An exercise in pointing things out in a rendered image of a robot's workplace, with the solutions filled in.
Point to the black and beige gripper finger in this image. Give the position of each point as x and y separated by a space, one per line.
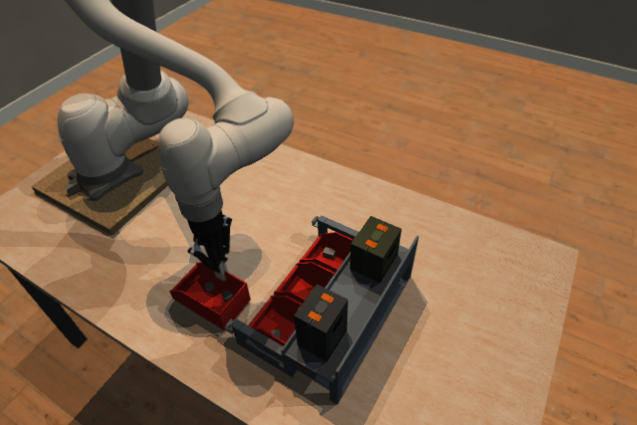
223 238
212 260

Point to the grey metal shelf rack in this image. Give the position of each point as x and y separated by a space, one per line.
368 300

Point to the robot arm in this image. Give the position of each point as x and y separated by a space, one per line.
96 133

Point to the black case with orange latches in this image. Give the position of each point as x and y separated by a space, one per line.
321 322

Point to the olive green tool case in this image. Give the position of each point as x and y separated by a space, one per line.
374 248

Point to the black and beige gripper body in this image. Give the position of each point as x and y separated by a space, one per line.
200 229

